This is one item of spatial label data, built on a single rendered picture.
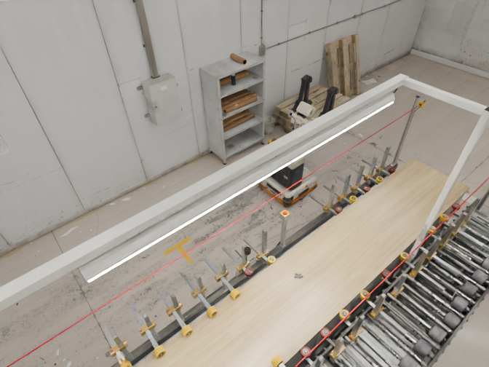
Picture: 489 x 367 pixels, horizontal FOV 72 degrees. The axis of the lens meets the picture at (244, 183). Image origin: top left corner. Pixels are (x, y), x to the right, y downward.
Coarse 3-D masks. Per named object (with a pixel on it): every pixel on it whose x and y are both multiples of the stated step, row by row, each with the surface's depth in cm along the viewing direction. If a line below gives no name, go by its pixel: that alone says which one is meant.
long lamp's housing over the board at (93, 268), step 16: (384, 96) 253; (368, 112) 242; (336, 128) 226; (304, 144) 212; (272, 160) 202; (288, 160) 206; (240, 176) 192; (256, 176) 195; (224, 192) 184; (192, 208) 175; (208, 208) 180; (160, 224) 168; (176, 224) 171; (128, 240) 161; (144, 240) 163; (112, 256) 156; (128, 256) 160; (80, 272) 149; (96, 272) 152
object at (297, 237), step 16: (384, 176) 443; (352, 192) 416; (320, 224) 388; (288, 240) 366; (256, 272) 345; (224, 288) 324; (176, 320) 304; (192, 320) 310; (160, 336) 294; (144, 352) 285
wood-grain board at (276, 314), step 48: (384, 192) 387; (432, 192) 385; (336, 240) 339; (384, 240) 338; (240, 288) 304; (288, 288) 302; (336, 288) 301; (192, 336) 274; (240, 336) 273; (288, 336) 272
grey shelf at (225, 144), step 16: (224, 64) 496; (240, 64) 495; (256, 64) 498; (208, 80) 486; (240, 80) 522; (256, 80) 520; (208, 96) 507; (224, 96) 491; (208, 112) 530; (256, 112) 584; (208, 128) 556; (240, 128) 557; (256, 128) 607; (224, 144) 544; (240, 144) 588; (224, 160) 565
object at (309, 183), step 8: (304, 168) 516; (304, 176) 502; (312, 176) 502; (264, 184) 507; (272, 184) 493; (280, 184) 491; (304, 184) 491; (312, 184) 502; (272, 192) 500; (288, 192) 478; (296, 192) 482; (304, 192) 498; (280, 200) 492; (288, 200) 480; (296, 200) 493
